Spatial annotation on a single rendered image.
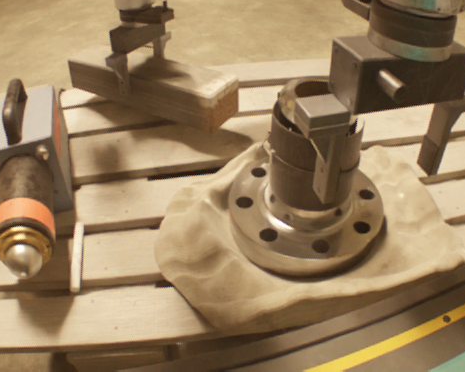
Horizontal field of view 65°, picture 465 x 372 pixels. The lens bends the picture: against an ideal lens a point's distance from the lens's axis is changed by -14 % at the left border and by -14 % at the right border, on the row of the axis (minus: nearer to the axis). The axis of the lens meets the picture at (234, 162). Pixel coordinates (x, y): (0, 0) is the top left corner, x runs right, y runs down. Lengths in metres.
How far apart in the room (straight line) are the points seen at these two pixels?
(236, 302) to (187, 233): 0.14
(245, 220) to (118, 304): 0.23
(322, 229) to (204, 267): 0.19
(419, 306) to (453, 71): 0.23
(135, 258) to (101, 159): 0.29
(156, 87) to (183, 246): 0.36
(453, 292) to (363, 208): 0.29
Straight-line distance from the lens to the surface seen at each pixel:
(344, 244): 0.63
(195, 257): 0.65
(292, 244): 0.62
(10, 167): 0.70
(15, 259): 0.59
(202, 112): 0.82
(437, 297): 0.45
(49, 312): 0.66
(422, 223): 0.76
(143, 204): 0.77
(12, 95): 0.76
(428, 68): 0.36
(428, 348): 0.41
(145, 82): 0.89
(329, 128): 0.34
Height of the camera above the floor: 0.66
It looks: 38 degrees down
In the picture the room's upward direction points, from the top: 1 degrees counter-clockwise
